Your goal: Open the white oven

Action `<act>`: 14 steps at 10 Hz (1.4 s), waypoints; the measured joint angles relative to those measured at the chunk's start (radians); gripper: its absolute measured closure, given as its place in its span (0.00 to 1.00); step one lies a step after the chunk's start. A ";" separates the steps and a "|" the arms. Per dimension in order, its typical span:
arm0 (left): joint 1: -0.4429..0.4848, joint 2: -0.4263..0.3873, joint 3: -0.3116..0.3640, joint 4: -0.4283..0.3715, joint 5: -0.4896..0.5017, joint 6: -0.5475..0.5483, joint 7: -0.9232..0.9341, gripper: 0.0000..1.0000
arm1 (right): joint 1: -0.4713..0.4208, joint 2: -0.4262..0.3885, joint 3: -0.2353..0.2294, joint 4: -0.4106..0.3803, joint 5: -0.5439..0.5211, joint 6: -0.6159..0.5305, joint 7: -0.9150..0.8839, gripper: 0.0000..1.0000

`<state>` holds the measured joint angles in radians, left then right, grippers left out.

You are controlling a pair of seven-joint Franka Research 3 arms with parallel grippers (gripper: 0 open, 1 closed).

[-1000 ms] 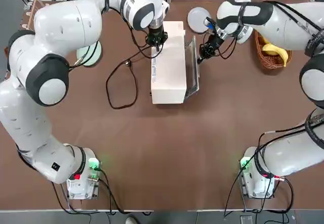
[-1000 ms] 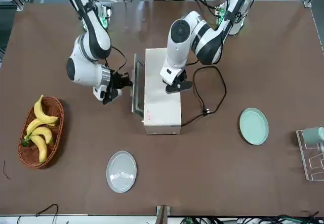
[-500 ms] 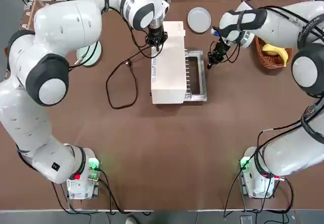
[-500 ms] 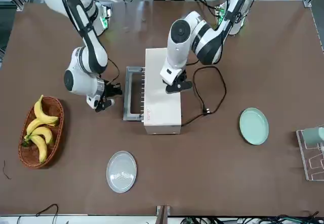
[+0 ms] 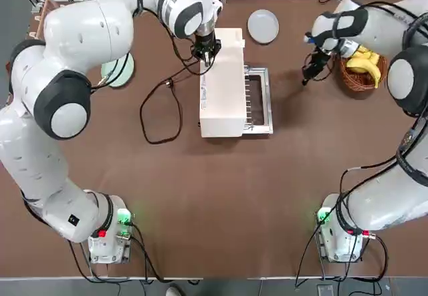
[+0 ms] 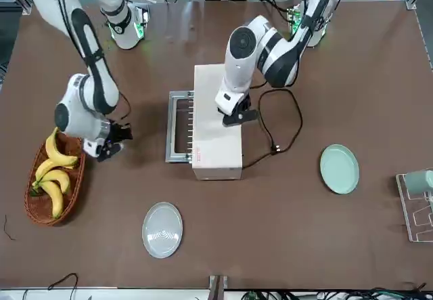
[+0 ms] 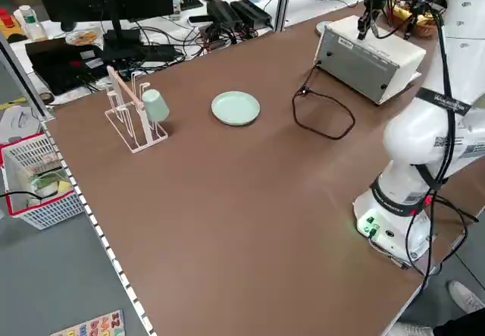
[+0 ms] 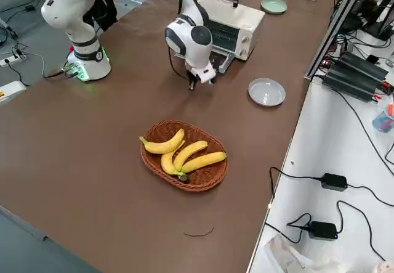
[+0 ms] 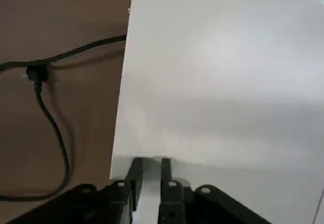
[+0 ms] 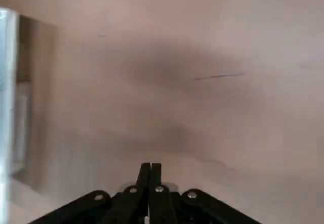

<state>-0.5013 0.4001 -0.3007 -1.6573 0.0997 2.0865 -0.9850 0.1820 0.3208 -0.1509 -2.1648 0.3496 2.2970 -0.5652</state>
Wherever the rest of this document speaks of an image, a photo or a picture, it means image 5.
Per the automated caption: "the left arm base cable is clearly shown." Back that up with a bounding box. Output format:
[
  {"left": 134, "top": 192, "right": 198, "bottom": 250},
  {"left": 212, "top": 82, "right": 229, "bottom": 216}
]
[{"left": 128, "top": 222, "right": 203, "bottom": 283}]

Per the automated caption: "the brown wicker basket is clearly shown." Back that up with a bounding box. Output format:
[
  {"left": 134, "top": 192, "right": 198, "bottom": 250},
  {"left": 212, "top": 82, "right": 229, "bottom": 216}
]
[{"left": 338, "top": 53, "right": 389, "bottom": 92}]

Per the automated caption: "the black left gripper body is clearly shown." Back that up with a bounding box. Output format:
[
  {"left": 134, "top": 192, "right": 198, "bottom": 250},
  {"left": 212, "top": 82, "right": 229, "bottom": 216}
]
[{"left": 193, "top": 31, "right": 223, "bottom": 58}]

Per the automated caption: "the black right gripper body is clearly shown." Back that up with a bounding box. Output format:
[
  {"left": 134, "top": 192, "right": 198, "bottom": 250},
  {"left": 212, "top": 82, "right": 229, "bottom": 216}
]
[{"left": 311, "top": 50, "right": 332, "bottom": 68}]

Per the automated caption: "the grey plate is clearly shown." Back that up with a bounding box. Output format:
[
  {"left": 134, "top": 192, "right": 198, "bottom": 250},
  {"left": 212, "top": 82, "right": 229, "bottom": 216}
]
[{"left": 247, "top": 9, "right": 280, "bottom": 45}]

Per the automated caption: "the single yellow banana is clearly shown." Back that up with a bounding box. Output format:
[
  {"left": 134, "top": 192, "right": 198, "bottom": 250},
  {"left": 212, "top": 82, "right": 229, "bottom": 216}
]
[{"left": 345, "top": 57, "right": 383, "bottom": 90}]

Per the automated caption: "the pale green plate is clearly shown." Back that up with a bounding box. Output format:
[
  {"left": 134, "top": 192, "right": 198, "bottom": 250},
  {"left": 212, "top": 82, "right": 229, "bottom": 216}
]
[{"left": 100, "top": 53, "right": 136, "bottom": 88}]

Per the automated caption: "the white toaster oven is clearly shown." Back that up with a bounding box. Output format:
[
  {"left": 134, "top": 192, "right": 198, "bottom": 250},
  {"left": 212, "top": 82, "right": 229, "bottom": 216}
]
[{"left": 199, "top": 27, "right": 276, "bottom": 139}]

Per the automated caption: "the black oven power cord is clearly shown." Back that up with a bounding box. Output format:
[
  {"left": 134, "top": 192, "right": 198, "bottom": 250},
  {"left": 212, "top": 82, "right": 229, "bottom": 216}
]
[{"left": 139, "top": 60, "right": 215, "bottom": 145}]

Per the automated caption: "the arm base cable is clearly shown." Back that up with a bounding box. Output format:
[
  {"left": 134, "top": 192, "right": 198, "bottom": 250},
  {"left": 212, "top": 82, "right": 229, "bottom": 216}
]
[
  {"left": 128, "top": 222, "right": 203, "bottom": 283},
  {"left": 362, "top": 231, "right": 391, "bottom": 279}
]

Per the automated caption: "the right arm long cable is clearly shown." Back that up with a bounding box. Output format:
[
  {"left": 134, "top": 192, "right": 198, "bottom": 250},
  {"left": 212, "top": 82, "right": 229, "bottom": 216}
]
[{"left": 294, "top": 162, "right": 414, "bottom": 290}]

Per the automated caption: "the left arm wrist cable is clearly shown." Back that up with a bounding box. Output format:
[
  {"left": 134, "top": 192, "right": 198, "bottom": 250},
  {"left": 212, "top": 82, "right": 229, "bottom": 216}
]
[{"left": 132, "top": 0, "right": 202, "bottom": 76}]

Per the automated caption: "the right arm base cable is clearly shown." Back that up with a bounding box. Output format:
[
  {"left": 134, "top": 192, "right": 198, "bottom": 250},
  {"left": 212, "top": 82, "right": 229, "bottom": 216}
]
[{"left": 362, "top": 231, "right": 391, "bottom": 279}]

